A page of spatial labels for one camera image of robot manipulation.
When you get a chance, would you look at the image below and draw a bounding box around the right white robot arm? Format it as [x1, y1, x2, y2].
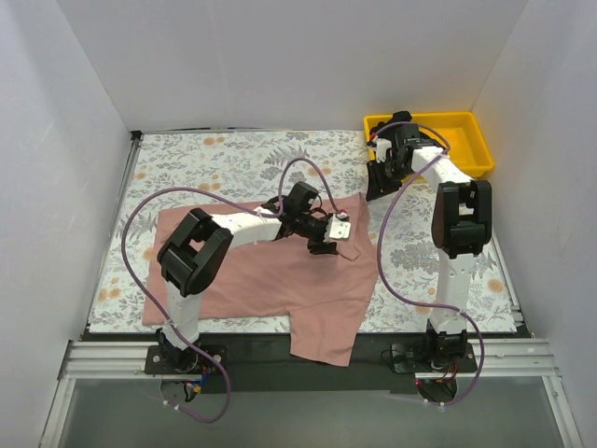
[366, 119, 493, 372]

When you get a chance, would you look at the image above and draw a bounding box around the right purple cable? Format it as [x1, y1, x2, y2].
[368, 121, 485, 413]

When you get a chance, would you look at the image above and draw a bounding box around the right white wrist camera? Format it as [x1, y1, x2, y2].
[368, 133, 393, 163]

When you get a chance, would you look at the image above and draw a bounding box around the pink t shirt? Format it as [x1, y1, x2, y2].
[142, 193, 378, 368]

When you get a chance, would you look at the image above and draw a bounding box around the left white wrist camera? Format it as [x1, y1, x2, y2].
[324, 213, 351, 243]

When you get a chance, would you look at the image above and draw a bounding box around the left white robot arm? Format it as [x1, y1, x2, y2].
[157, 181, 351, 373]

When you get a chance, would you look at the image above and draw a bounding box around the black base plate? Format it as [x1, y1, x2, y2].
[143, 331, 479, 396]

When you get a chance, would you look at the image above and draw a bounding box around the black t shirt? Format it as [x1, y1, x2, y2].
[368, 111, 439, 147]

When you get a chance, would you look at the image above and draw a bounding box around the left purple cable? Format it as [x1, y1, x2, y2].
[119, 157, 350, 425]

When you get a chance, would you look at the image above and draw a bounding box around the aluminium frame rail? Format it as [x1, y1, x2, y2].
[41, 335, 582, 447]

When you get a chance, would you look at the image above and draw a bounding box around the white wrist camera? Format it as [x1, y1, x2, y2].
[368, 133, 393, 163]
[324, 213, 351, 243]

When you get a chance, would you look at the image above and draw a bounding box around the yellow plastic bin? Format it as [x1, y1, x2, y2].
[364, 111, 494, 178]

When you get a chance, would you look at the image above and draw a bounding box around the floral table mat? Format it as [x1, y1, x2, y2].
[86, 129, 519, 334]

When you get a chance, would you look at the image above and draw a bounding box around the purple cable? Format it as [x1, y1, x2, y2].
[368, 121, 485, 413]
[119, 157, 350, 425]

